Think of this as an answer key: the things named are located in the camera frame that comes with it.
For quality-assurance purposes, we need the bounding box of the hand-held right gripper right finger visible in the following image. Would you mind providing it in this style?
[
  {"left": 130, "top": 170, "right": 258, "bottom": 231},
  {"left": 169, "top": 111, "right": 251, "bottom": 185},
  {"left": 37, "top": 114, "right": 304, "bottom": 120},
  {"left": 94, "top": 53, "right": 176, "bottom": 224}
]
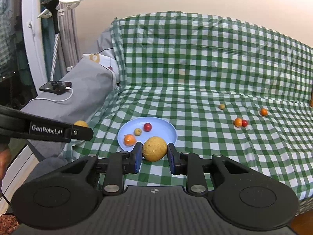
[{"left": 167, "top": 143, "right": 255, "bottom": 197}]

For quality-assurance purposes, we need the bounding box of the white flower-print pillow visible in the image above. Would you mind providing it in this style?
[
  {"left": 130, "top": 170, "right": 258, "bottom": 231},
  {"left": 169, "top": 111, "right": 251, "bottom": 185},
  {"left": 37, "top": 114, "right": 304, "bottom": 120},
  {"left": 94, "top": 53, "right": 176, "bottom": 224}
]
[{"left": 83, "top": 48, "right": 121, "bottom": 85}]

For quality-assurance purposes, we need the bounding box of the red patterned cloth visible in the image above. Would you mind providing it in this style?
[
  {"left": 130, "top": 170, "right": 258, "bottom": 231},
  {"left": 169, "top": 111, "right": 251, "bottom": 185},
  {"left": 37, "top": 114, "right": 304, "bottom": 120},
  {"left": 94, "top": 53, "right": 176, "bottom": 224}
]
[{"left": 0, "top": 214, "right": 19, "bottom": 235}]

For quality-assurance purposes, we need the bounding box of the white door frame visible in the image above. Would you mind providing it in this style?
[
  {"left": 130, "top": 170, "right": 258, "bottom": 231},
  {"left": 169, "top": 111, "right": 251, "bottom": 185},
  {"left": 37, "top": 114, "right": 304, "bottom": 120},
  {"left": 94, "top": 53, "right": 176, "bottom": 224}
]
[{"left": 21, "top": 0, "right": 50, "bottom": 95}]

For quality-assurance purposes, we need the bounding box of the black gooseneck stand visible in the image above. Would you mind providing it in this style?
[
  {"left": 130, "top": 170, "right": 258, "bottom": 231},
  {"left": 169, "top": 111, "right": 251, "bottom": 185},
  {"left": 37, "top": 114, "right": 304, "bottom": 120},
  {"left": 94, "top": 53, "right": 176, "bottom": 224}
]
[{"left": 41, "top": 0, "right": 60, "bottom": 82}]

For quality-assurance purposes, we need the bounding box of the person's left forearm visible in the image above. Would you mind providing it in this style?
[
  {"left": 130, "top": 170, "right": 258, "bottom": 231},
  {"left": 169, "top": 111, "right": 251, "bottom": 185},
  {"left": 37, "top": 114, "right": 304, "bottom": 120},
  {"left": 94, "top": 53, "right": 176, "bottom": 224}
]
[{"left": 0, "top": 149, "right": 12, "bottom": 184}]

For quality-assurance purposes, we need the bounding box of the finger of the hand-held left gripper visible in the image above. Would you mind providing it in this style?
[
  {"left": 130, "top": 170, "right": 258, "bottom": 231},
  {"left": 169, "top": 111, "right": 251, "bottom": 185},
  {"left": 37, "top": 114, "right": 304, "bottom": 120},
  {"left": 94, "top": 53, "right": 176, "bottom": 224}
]
[{"left": 72, "top": 125, "right": 94, "bottom": 142}]

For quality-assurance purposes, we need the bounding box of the black smartphone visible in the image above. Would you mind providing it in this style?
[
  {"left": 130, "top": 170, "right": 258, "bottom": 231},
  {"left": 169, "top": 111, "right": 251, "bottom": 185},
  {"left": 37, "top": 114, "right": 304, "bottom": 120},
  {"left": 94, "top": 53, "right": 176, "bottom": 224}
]
[{"left": 39, "top": 81, "right": 72, "bottom": 95}]

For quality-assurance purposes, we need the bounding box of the white charging cable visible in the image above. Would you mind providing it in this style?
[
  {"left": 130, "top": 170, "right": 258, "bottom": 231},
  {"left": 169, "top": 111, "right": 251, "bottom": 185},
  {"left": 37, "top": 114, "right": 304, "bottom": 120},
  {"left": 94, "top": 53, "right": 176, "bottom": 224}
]
[{"left": 29, "top": 86, "right": 74, "bottom": 104}]

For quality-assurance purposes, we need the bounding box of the blue plate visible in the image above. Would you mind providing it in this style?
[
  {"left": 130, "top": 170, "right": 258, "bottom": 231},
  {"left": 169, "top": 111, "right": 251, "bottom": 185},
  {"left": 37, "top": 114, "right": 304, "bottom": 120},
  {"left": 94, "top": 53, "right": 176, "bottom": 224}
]
[{"left": 117, "top": 117, "right": 177, "bottom": 153}]

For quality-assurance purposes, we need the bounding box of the teal curtain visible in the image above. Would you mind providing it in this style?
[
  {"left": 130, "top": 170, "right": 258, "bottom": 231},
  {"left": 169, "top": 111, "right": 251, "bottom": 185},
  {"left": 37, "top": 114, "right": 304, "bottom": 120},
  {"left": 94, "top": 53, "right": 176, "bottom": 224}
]
[{"left": 40, "top": 0, "right": 59, "bottom": 81}]

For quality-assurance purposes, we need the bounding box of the grey curtain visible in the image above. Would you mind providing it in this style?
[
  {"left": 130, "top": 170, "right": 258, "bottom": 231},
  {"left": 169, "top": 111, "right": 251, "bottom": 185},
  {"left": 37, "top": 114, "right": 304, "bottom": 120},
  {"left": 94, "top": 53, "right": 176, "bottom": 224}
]
[{"left": 55, "top": 0, "right": 82, "bottom": 72}]

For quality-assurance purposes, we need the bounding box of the green checkered cloth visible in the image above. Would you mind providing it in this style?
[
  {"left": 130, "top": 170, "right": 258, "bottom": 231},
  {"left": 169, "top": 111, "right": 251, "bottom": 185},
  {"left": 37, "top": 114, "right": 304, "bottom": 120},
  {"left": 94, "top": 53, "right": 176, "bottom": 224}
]
[{"left": 62, "top": 11, "right": 313, "bottom": 216}]

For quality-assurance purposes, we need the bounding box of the white phone clamp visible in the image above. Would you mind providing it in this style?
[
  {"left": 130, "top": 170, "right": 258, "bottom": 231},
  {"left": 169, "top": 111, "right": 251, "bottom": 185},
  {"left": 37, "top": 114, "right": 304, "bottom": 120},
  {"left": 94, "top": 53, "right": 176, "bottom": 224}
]
[{"left": 37, "top": 0, "right": 87, "bottom": 19}]

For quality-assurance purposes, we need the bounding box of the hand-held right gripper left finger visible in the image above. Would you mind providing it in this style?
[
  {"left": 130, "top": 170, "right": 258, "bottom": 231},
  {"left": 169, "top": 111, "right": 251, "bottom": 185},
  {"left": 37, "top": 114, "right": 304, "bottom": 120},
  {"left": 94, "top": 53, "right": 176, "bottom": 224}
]
[{"left": 56, "top": 141, "right": 143, "bottom": 197}]

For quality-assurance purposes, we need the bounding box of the plastic-wrapped mandarin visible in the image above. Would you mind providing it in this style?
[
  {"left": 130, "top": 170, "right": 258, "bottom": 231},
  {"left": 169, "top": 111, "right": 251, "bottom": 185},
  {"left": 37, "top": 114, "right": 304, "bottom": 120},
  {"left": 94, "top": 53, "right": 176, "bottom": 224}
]
[{"left": 123, "top": 134, "right": 137, "bottom": 146}]

